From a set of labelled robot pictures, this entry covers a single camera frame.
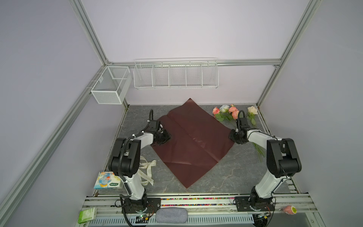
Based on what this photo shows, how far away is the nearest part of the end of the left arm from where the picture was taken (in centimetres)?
78

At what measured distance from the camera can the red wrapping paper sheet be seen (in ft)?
2.86

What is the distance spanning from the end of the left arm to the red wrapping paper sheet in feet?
0.07
